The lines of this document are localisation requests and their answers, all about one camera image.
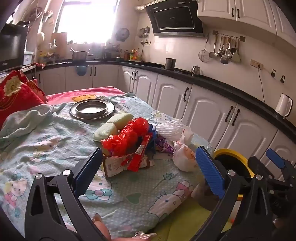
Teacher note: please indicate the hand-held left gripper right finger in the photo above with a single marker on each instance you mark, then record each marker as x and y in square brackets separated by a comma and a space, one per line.
[210, 171]

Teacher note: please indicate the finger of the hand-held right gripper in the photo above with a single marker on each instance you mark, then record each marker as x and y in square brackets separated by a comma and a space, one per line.
[275, 158]
[259, 165]

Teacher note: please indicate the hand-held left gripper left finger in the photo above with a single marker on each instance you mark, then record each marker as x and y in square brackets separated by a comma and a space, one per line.
[89, 166]

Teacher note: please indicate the brown yellow snack packet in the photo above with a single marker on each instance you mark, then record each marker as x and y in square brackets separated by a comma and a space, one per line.
[113, 166]

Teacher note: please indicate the yellow rimmed black bin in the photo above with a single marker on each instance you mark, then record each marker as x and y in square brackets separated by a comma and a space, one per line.
[231, 151]

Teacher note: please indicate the purple snack wrapper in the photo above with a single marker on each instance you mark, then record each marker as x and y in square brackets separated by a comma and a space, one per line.
[164, 146]

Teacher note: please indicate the person's left hand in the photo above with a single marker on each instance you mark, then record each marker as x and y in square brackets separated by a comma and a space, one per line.
[103, 227]

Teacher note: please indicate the white plastic bag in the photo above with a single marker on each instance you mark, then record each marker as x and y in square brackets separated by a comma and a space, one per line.
[185, 155]

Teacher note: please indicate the pale green foam net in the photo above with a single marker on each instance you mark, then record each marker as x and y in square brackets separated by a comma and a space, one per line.
[104, 132]
[121, 119]

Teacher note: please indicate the pale green cartoon printed blanket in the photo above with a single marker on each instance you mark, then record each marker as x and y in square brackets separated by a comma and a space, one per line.
[57, 139]

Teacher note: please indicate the red plastic mesh bag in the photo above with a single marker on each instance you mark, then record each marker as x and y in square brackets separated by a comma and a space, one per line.
[122, 136]

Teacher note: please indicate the long red snack wrapper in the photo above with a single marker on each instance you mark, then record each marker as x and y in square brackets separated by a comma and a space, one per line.
[138, 157]

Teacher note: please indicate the round metal pan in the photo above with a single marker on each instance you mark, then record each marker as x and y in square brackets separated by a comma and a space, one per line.
[91, 114]

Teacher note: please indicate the white electric kettle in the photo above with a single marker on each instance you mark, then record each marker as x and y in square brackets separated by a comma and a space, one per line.
[283, 105]

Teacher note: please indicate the yellow green fleece trousers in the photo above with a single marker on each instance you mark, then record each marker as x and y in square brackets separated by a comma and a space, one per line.
[185, 222]

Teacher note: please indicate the round metal plate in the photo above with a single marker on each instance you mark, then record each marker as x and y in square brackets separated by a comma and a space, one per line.
[111, 111]

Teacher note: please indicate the white foam net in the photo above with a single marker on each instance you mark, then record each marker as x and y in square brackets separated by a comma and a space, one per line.
[168, 128]

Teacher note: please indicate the blue plastic bag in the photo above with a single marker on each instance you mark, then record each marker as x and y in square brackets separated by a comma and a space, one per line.
[152, 129]

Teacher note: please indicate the pink printed sheet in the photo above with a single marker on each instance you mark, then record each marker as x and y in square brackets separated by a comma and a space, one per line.
[64, 97]

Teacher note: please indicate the black kitchen countertop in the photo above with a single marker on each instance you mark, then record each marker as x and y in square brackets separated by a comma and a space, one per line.
[208, 80]

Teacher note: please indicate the blue hanging cabinet bin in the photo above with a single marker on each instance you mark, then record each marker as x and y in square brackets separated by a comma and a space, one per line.
[82, 70]

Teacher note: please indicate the red flowered pillow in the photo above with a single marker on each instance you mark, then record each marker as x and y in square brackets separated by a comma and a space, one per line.
[16, 97]

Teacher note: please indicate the small metal teapot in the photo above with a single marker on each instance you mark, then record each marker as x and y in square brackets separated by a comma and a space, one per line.
[195, 70]

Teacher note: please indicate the pale green hanging spatula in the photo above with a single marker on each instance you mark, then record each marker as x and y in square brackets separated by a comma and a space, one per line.
[235, 56]

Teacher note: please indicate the metal cooking pot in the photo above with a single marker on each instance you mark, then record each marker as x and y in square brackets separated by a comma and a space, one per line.
[79, 56]

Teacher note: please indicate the row of hanging metal utensils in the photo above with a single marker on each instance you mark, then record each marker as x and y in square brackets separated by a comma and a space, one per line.
[224, 58]

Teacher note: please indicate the metal mug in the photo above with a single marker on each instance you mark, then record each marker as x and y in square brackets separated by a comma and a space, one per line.
[170, 63]

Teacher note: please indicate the row of condiment bottles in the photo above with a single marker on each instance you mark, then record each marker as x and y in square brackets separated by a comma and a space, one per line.
[133, 55]

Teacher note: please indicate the black microwave oven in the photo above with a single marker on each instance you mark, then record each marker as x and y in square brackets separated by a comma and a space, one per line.
[11, 46]

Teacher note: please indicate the bright kitchen window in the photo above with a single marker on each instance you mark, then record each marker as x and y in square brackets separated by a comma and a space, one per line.
[87, 23]

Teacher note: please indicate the small hanging tool rack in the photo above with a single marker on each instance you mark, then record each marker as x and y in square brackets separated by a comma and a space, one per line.
[145, 32]

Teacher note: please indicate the white upper kitchen cabinets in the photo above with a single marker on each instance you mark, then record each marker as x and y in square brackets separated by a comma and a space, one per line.
[219, 11]

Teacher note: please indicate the black range hood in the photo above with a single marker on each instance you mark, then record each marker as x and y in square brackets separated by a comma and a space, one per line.
[173, 18]

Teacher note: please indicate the beige wall socket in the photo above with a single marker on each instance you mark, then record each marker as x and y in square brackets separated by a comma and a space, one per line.
[255, 63]

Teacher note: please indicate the wall utensil rail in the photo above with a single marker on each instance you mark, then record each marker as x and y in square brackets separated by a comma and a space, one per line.
[242, 38]

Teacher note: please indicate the small wall fan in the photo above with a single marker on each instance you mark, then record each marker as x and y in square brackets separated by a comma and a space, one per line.
[122, 34]

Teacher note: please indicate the silver exhaust duct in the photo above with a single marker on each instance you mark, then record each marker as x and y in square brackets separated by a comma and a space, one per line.
[141, 8]

